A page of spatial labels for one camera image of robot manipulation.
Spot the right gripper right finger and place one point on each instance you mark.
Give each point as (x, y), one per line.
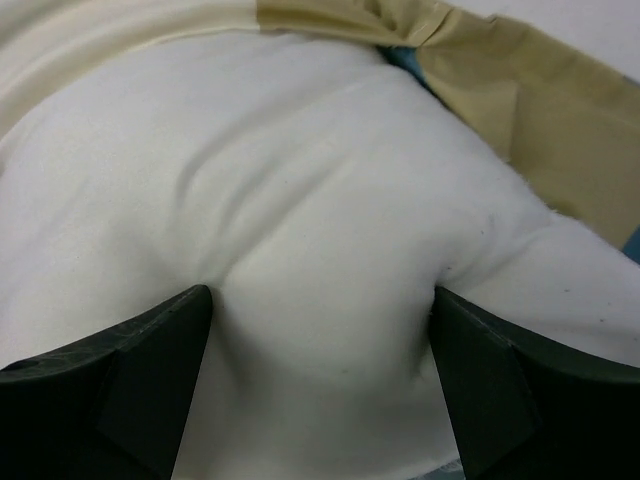
(523, 406)

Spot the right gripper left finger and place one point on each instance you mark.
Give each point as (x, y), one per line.
(112, 405)

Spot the blue tan white checked pillowcase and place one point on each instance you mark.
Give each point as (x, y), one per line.
(566, 121)

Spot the white pillow insert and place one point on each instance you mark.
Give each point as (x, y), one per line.
(323, 194)

